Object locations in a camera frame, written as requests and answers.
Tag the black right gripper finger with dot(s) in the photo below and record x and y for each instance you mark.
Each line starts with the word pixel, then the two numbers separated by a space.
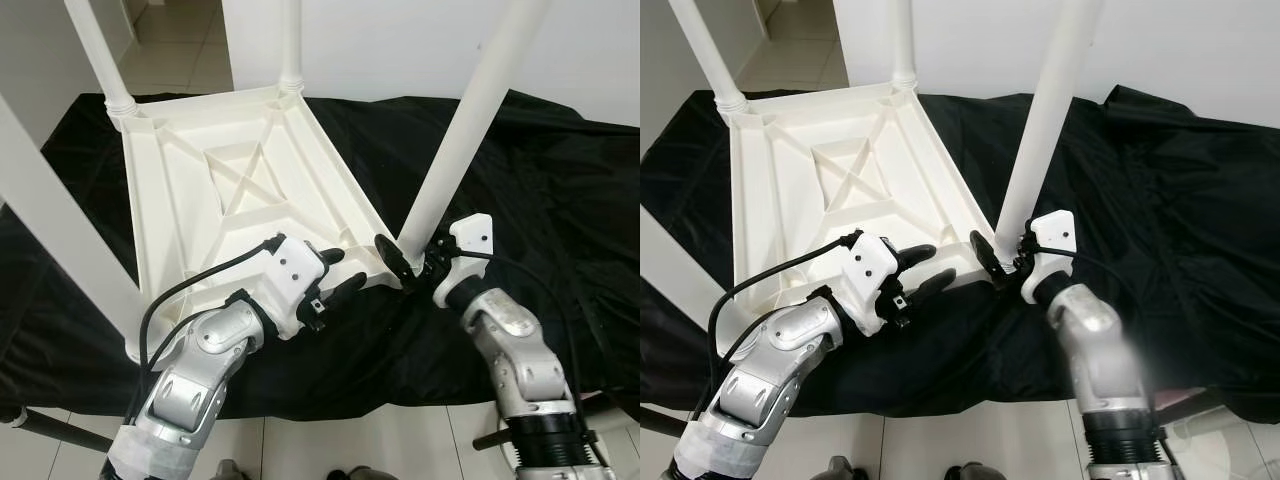
pixel 392 255
pixel 985 252

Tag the white plastic table top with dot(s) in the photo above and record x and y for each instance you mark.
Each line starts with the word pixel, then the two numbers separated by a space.
pixel 200 200
pixel 800 200

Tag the white plastic table leg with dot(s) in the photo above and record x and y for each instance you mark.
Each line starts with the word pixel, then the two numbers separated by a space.
pixel 480 120
pixel 1050 110
pixel 670 270
pixel 902 45
pixel 705 50
pixel 100 50
pixel 291 45
pixel 50 220

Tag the black table cloth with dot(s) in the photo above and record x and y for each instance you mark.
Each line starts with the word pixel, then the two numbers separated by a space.
pixel 560 200
pixel 1180 200

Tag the grey right robot foot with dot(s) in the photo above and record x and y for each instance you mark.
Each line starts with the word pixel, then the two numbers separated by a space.
pixel 972 471
pixel 360 474

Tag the black metal bar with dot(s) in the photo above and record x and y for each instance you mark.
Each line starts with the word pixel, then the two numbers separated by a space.
pixel 1195 405
pixel 500 438

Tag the pink plastic object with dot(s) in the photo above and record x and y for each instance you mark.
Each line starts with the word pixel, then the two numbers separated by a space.
pixel 595 397
pixel 1180 395

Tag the black metal rod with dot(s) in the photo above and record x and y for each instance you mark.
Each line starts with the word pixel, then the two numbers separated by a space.
pixel 655 420
pixel 60 430

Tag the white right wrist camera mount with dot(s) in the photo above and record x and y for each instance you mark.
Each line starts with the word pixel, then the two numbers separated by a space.
pixel 1050 238
pixel 468 240

